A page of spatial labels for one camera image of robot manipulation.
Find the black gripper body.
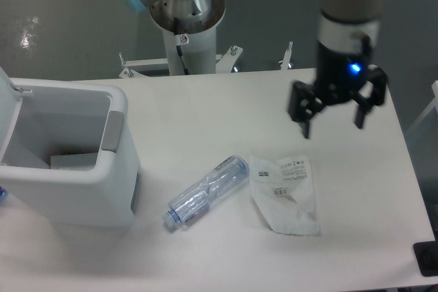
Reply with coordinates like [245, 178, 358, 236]
[313, 35, 373, 105]

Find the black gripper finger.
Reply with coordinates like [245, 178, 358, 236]
[350, 65, 389, 129]
[287, 81, 325, 139]

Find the white push-button trash can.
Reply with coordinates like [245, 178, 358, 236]
[1, 72, 140, 227]

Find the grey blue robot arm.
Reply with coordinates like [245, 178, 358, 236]
[127, 0, 388, 137]

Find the white crumpled plastic bag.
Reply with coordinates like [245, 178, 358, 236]
[250, 155, 320, 235]

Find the clear empty plastic bottle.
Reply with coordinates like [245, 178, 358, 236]
[162, 155, 249, 231]

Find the black device at table edge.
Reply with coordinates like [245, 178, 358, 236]
[413, 241, 437, 277]

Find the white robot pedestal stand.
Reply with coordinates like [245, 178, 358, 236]
[128, 0, 242, 76]

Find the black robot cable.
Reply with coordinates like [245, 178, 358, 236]
[172, 17, 190, 76]

